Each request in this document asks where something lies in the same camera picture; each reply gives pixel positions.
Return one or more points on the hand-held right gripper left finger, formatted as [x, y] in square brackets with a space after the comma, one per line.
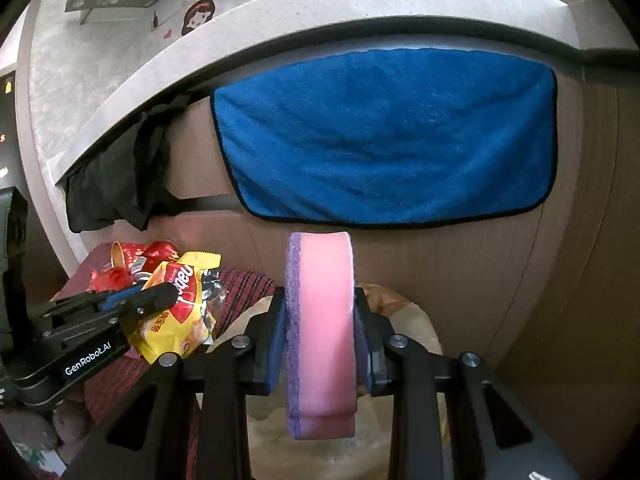
[276, 345]

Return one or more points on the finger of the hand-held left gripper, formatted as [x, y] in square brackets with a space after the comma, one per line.
[117, 299]
[155, 297]

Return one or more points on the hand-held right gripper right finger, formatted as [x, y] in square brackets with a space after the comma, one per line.
[362, 350]

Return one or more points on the yellow snack packet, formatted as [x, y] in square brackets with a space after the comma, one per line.
[175, 330]

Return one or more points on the pink and purple sponge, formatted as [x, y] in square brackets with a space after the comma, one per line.
[325, 335]

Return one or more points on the crushed red can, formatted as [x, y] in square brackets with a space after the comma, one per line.
[157, 252]

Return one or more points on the translucent plastic bag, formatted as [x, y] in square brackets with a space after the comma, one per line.
[410, 320]

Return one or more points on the red crumpled wrapper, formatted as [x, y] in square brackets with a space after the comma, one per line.
[112, 277]

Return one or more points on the red paper cup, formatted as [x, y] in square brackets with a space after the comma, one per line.
[125, 255]

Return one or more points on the dark red plaid mat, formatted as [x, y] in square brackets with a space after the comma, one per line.
[240, 285]

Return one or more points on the floral patterned cloth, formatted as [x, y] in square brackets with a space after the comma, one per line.
[50, 435]

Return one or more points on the black cloth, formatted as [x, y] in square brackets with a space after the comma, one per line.
[115, 180]

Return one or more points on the dark door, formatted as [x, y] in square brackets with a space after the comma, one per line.
[7, 125]

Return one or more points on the brown wooden cabinet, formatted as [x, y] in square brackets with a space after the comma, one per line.
[575, 210]

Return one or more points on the grey stone counter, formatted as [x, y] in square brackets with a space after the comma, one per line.
[250, 25]

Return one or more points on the black bottle wall sticker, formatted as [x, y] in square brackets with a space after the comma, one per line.
[156, 19]

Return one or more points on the cartoon girl wall sticker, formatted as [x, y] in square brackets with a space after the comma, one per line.
[197, 15]

